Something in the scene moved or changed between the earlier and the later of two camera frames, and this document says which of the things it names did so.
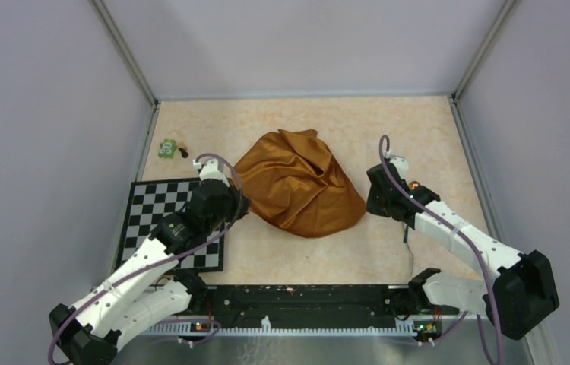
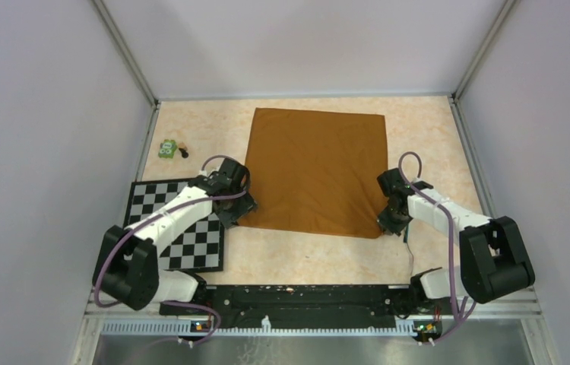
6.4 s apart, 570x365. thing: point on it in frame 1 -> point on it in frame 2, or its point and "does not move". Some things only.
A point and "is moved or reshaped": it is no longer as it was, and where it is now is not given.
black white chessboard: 150,204 does not move
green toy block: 167,148 does not move
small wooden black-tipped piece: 183,149 does not move
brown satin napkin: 293,180 is moved or reshaped
